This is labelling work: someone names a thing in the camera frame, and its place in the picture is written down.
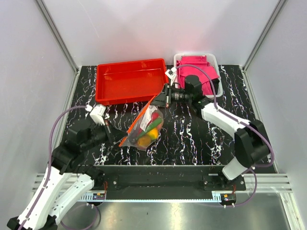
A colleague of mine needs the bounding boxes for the aluminium frame post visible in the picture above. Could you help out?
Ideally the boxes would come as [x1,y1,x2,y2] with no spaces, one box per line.
[242,0,288,72]
[34,0,79,73]

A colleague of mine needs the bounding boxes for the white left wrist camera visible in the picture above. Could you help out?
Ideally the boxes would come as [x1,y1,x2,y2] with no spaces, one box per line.
[85,104,106,126]

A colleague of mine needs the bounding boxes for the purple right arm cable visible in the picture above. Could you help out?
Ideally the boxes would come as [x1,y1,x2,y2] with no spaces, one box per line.
[175,65,275,168]

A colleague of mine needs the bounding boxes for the white slotted cable duct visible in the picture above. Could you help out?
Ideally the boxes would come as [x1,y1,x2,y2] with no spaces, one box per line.
[78,193,106,202]

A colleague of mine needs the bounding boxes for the black marble pattern mat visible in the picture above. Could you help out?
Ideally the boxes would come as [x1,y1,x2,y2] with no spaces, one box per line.
[71,65,256,165]

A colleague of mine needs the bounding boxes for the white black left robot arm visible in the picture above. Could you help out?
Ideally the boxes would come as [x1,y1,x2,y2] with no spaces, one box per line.
[7,119,127,230]

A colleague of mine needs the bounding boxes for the left aluminium frame post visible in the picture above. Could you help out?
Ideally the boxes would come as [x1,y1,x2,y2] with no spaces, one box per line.
[34,0,79,73]

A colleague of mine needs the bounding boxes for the right aluminium frame post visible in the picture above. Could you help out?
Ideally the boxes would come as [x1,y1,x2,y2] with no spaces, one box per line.
[242,0,288,72]

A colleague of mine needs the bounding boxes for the white plastic basket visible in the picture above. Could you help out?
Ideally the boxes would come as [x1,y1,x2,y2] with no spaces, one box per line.
[174,53,223,98]

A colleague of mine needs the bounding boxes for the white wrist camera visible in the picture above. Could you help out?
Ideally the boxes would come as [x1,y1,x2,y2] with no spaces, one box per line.
[85,104,106,126]
[165,67,177,86]

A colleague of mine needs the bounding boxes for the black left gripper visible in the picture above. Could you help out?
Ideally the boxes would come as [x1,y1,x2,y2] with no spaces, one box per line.
[82,118,129,151]

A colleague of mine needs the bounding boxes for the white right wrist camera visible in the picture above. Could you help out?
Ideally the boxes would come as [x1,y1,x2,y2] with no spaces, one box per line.
[165,67,177,86]

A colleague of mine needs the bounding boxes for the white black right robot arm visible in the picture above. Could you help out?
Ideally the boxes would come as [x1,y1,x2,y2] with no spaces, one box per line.
[150,75,273,190]

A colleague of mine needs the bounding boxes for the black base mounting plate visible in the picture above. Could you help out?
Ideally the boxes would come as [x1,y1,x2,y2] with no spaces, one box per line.
[94,165,246,202]

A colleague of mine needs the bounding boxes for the red plastic tray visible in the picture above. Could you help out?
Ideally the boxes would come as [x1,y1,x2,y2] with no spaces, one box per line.
[95,58,168,105]

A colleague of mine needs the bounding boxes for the pink cloth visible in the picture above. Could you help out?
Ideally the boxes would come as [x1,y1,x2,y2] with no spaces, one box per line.
[176,56,220,95]

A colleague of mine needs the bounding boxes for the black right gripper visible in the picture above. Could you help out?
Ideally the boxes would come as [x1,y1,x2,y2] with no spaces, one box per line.
[150,83,192,108]

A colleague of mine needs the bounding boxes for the clear zip top bag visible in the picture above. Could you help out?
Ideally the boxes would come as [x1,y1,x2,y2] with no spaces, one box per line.
[119,97,164,151]

